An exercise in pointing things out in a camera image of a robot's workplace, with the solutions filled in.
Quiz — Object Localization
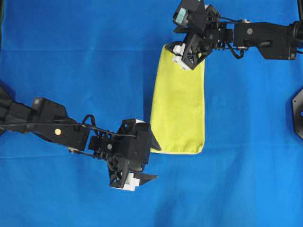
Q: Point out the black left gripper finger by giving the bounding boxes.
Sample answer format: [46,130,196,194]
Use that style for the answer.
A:
[151,132,161,151]
[134,173,158,187]

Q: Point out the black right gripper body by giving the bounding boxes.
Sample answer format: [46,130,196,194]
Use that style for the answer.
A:
[172,5,233,70]

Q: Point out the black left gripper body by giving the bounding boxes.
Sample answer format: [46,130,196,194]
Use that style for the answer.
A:
[89,132,136,191]

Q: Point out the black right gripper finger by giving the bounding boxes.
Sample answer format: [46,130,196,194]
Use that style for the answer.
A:
[174,26,189,33]
[164,41,183,51]

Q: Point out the yellow-green microfiber towel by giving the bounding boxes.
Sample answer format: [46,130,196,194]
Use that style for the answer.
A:
[150,48,205,155]

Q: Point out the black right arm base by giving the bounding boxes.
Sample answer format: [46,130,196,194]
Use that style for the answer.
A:
[291,88,303,140]

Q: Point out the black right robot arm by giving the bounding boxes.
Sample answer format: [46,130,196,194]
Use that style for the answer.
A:
[165,0,303,70]

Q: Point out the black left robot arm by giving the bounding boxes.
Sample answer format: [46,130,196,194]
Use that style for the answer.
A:
[0,87,161,191]

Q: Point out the blue tablecloth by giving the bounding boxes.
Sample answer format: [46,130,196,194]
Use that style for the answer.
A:
[0,0,303,227]

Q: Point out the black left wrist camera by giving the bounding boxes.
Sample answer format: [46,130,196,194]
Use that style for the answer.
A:
[118,119,151,173]

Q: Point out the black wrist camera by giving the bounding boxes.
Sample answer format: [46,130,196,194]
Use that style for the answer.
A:
[173,0,207,31]
[118,119,151,173]

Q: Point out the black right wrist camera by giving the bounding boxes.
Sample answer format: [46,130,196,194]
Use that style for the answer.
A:
[173,0,207,31]

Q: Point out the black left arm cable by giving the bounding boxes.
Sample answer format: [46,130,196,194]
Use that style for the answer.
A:
[23,114,139,140]

